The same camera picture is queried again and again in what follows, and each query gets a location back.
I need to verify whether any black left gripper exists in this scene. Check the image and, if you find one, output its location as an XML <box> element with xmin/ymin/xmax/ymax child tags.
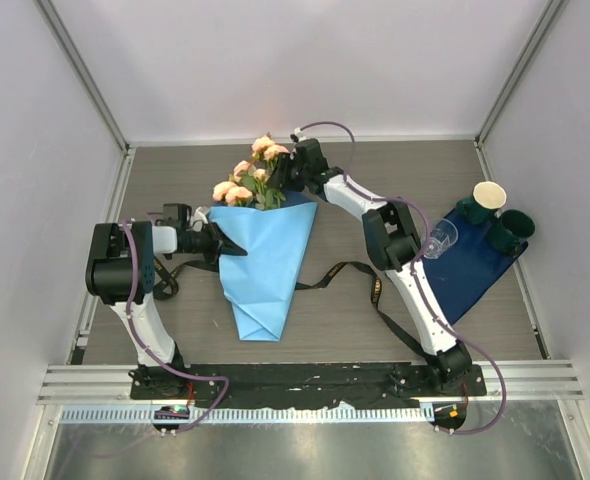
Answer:
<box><xmin>183</xmin><ymin>222</ymin><xmax>247</xmax><ymax>265</ymax></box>

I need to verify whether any black printed ribbon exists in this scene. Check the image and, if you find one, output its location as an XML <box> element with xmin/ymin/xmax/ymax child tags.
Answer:
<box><xmin>153</xmin><ymin>257</ymin><xmax>432</xmax><ymax>364</ymax></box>

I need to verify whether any beige paper cup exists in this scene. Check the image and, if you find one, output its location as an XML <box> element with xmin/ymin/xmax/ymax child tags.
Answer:
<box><xmin>473</xmin><ymin>181</ymin><xmax>507</xmax><ymax>213</ymax></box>

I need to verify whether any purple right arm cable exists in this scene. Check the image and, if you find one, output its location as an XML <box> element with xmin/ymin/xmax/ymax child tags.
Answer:
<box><xmin>299</xmin><ymin>119</ymin><xmax>505</xmax><ymax>439</ymax></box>

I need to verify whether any dark green mug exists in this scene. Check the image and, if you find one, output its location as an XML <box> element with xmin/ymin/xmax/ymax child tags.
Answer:
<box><xmin>455</xmin><ymin>196</ymin><xmax>498</xmax><ymax>225</ymax></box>
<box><xmin>487</xmin><ymin>209</ymin><xmax>536</xmax><ymax>256</ymax></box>

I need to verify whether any clear plastic cup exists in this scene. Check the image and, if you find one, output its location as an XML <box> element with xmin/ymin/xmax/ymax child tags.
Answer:
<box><xmin>423</xmin><ymin>218</ymin><xmax>459</xmax><ymax>260</ymax></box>

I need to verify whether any aluminium frame rail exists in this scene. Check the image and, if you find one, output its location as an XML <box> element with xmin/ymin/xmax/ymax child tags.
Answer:
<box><xmin>38</xmin><ymin>360</ymin><xmax>583</xmax><ymax>409</ymax></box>

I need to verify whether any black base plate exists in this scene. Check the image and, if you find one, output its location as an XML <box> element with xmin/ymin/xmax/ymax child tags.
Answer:
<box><xmin>128</xmin><ymin>362</ymin><xmax>487</xmax><ymax>408</ymax></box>

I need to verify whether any large blue wrapping paper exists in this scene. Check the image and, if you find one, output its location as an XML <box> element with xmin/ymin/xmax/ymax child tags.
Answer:
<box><xmin>209</xmin><ymin>192</ymin><xmax>317</xmax><ymax>342</ymax></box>

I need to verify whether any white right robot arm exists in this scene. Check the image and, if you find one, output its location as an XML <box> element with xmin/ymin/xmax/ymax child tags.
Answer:
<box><xmin>262</xmin><ymin>138</ymin><xmax>472</xmax><ymax>395</ymax></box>

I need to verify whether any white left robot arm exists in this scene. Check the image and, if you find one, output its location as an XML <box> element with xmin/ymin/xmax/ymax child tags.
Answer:
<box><xmin>85</xmin><ymin>203</ymin><xmax>247</xmax><ymax>399</ymax></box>

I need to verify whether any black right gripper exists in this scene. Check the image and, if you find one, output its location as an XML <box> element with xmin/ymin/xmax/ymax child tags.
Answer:
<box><xmin>265</xmin><ymin>154</ymin><xmax>308</xmax><ymax>193</ymax></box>

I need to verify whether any slotted cable duct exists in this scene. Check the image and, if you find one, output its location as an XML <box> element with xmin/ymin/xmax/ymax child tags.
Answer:
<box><xmin>60</xmin><ymin>403</ymin><xmax>434</xmax><ymax>425</ymax></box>

